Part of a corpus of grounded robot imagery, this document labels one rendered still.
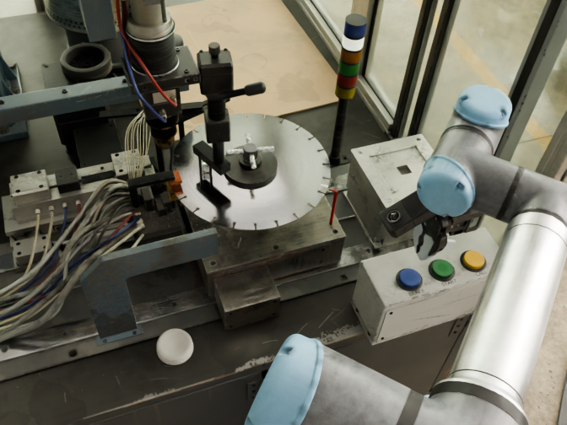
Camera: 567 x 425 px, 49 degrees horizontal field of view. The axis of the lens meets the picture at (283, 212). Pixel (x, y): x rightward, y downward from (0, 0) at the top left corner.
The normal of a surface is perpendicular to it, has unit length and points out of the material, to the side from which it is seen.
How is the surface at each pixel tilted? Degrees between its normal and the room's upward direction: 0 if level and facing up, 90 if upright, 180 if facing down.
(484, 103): 0
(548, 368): 0
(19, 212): 90
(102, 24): 90
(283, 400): 30
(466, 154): 0
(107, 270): 90
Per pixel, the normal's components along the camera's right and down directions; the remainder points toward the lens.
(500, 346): -0.04, -0.70
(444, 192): -0.48, 0.66
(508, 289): -0.31, -0.77
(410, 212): -0.44, -0.47
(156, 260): 0.34, 0.73
